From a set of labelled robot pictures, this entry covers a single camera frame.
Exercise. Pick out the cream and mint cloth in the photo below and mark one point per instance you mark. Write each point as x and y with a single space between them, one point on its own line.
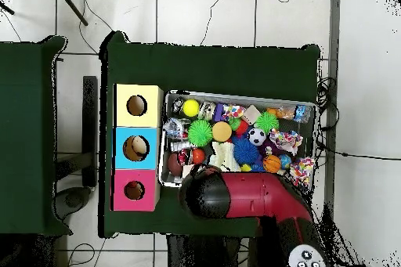
223 155

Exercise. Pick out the large multicoloured patchwork cloth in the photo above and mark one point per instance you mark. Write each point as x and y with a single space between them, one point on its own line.
285 140

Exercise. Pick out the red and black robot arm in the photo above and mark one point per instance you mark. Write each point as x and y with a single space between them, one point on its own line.
260 195

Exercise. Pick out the wooden box with three holes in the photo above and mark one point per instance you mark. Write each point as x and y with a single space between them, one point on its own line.
150 116

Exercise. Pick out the large green spiky ball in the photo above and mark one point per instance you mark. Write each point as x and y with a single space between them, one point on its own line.
200 133

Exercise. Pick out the round orange sponge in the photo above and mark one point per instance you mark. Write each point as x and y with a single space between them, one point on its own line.
221 131

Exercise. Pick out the yellow ball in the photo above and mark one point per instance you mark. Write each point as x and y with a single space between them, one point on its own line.
191 108

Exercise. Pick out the blue spiky toy with eyes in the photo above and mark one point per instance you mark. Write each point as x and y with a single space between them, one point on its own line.
245 151

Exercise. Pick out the plain wooden cube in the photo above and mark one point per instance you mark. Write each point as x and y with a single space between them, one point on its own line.
251 114

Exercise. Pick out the black and white soccer ball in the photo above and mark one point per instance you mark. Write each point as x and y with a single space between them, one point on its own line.
257 136

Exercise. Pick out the dark green tablecloth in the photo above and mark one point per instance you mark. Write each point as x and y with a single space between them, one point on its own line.
203 66
25 138

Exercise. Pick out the orange toy basketball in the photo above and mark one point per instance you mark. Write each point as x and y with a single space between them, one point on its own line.
271 163

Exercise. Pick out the black monitor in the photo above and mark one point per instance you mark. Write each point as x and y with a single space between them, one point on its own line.
90 129

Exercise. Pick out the black tripod leg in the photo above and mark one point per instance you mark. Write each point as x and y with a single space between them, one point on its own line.
72 5

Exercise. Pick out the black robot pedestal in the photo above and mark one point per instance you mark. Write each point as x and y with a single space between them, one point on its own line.
203 254

